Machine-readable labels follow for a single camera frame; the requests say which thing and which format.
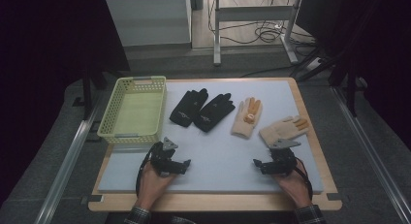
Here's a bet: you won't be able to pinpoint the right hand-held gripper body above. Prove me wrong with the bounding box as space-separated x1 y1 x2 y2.
262 138 299 177

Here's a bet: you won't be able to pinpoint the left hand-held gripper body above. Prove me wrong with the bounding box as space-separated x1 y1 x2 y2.
148 137 182 178

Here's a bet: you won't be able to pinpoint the pale green plastic basket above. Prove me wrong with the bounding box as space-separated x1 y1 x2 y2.
96 75 168 145

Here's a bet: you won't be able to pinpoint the black glove white print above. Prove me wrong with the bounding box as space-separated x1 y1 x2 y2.
192 92 237 134
169 87 209 128

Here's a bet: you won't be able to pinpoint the person's left hand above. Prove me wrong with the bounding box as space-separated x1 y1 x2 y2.
135 161 178 209

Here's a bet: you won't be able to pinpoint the person's right hand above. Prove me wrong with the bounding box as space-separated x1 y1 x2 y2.
273 159 313 209

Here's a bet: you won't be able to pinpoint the beige glove orange fingers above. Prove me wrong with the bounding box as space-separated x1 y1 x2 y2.
230 96 264 141
258 114 310 147

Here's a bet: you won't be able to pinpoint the light blue foam mat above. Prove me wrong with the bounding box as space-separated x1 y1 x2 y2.
97 80 325 195

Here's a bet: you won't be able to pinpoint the black metal stand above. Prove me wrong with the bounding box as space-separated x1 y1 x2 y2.
329 48 367 118
80 67 109 121

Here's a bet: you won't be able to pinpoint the white power strip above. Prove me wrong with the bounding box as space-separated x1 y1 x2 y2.
304 56 323 73

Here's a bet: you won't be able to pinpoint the white cabinet panel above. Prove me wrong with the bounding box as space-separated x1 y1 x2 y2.
106 0 193 48

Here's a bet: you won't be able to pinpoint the left hand-held gripper black cable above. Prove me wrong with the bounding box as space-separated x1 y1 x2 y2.
135 142 163 198

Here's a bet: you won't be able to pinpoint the hand-held gripper black cable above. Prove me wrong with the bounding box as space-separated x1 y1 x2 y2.
292 155 314 201
135 142 163 198

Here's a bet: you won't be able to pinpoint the right hand-held gripper black cable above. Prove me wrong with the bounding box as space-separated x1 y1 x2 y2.
292 155 314 201

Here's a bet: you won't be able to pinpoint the aluminium rail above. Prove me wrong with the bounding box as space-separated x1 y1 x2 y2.
330 85 411 224
33 96 110 224

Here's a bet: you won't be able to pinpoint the tangle of black floor cables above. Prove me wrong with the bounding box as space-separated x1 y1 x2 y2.
207 0 317 47

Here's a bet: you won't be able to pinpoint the white metal desk frame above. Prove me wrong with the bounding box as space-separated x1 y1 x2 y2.
212 0 305 67

